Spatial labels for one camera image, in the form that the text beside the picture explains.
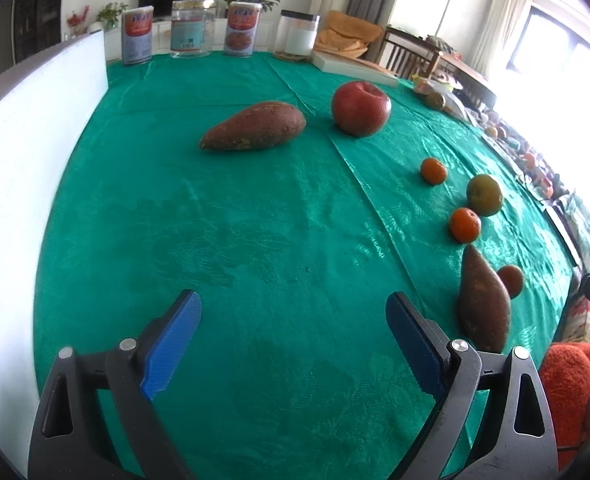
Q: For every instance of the black lid clear jar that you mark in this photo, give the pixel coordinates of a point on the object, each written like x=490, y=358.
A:
x=297, y=35

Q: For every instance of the red flower arrangement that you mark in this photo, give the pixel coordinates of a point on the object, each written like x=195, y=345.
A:
x=77, y=17

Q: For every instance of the white sheer curtain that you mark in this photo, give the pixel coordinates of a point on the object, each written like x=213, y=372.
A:
x=502, y=25

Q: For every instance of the pile of colourful packages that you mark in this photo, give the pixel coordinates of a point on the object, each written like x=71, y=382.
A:
x=505, y=135

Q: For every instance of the leafy green potted plant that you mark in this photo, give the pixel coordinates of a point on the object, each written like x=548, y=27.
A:
x=110, y=14

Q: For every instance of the dark framed window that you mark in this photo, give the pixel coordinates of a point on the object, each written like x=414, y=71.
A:
x=560, y=40

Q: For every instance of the red and blue can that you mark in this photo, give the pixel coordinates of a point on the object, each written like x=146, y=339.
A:
x=242, y=29

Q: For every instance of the red apple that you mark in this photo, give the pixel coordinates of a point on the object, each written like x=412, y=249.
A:
x=361, y=108

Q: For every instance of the orange fuzzy cushion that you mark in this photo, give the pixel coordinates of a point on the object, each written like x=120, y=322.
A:
x=570, y=385

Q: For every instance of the white cardboard box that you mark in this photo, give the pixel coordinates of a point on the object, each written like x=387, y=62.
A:
x=25, y=185

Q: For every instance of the reddish sweet potato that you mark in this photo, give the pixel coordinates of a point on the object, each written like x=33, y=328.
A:
x=255, y=127
x=484, y=305

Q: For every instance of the dark wooden chair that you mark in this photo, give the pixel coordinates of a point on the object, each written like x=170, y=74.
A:
x=415, y=52

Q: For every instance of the greenish round citrus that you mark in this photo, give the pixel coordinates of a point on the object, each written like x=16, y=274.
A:
x=484, y=194

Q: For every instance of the orange lounge chair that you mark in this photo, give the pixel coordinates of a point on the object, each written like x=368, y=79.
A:
x=347, y=32

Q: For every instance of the small orange mandarin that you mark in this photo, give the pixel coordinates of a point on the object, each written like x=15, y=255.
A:
x=434, y=170
x=512, y=280
x=465, y=225

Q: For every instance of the tall dark display cabinet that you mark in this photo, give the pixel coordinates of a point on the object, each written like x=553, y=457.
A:
x=35, y=5

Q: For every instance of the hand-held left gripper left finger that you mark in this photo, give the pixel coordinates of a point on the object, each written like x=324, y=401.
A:
x=172, y=340

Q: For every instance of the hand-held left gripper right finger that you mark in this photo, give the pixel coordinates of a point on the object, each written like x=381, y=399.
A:
x=417, y=345

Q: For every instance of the flat white box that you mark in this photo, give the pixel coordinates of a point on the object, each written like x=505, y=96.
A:
x=355, y=67

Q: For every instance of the teal-label glass jar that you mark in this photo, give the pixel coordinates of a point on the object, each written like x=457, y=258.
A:
x=191, y=30

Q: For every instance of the white-red can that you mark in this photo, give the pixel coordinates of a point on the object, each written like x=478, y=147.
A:
x=137, y=35

